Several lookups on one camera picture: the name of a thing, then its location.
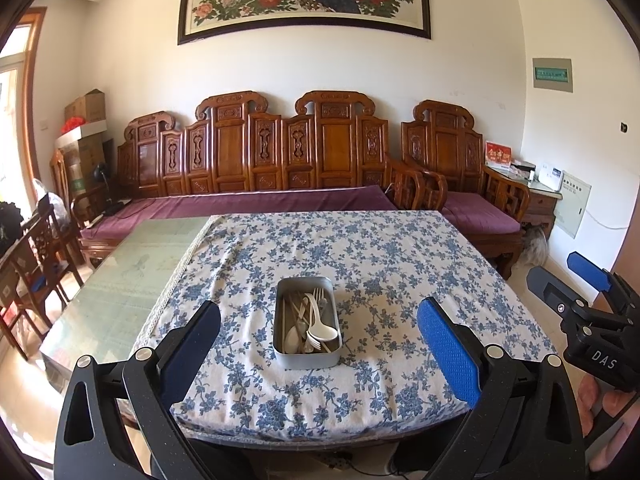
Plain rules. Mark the large box with white lid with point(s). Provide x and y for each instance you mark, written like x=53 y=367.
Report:
x=82 y=155

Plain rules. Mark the purple armchair cushion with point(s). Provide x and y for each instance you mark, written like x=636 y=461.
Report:
x=480 y=212

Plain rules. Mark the white device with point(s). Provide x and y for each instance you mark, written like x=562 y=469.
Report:
x=549 y=177

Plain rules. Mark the black bag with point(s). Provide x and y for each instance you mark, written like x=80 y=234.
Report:
x=9 y=227

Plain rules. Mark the small dark box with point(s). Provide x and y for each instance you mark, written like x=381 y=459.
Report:
x=522 y=169

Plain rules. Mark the black desk lamp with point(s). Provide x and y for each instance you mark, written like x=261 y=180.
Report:
x=101 y=174

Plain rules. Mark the blue floral tablecloth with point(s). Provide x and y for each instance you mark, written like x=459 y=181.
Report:
x=375 y=250

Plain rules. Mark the white power strip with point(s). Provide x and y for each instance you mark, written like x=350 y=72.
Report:
x=336 y=460

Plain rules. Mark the brown cardboard box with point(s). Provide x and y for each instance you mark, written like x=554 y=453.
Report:
x=85 y=106

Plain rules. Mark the carved wooden armchair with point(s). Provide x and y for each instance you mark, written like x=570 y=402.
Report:
x=445 y=145

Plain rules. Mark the red decoration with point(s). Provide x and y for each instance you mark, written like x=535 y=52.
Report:
x=70 y=124

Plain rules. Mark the metal tin box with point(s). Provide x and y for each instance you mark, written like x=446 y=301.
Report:
x=280 y=355

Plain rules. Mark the green labelled wall panel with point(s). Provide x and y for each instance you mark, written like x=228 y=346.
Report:
x=552 y=75

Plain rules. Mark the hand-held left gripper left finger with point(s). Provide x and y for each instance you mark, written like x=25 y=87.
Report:
x=192 y=345

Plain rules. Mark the grey fluffy mop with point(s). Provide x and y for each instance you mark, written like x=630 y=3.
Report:
x=532 y=247

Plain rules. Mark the grey metal wall panel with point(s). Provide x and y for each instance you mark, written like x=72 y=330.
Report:
x=574 y=205

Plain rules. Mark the wooden side table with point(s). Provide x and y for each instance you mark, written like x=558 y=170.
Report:
x=542 y=205

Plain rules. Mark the carved wooden sofa bench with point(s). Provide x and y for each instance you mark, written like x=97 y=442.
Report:
x=232 y=155

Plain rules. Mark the wooden door frame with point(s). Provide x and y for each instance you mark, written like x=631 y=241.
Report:
x=35 y=85

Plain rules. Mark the white plastic bag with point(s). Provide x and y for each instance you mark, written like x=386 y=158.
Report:
x=50 y=200

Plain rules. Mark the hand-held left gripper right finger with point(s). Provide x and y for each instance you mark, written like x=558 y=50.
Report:
x=450 y=355

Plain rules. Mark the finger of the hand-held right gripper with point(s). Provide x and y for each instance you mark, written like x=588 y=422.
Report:
x=589 y=270
x=550 y=287

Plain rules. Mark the purple bench cushion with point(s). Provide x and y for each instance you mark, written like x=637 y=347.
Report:
x=200 y=205

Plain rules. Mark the person's right hand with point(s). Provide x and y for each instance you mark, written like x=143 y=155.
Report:
x=589 y=402

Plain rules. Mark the metal spoon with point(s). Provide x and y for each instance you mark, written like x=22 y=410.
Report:
x=299 y=330

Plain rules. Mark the metal fork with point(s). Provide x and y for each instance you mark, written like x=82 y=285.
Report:
x=320 y=294

